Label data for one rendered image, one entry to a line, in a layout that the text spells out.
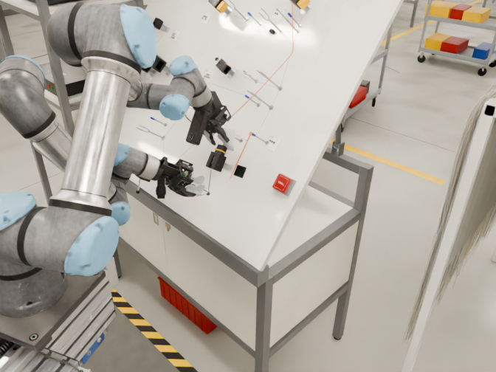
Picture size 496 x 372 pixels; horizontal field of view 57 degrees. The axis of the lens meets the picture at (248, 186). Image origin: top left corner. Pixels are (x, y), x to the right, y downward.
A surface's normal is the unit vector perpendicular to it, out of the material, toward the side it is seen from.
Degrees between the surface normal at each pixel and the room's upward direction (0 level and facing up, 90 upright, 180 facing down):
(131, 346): 0
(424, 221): 0
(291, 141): 51
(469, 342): 0
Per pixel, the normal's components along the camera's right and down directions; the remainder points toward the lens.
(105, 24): -0.17, -0.17
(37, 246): -0.21, 0.09
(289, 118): -0.55, -0.23
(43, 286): 0.77, 0.07
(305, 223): 0.01, -0.84
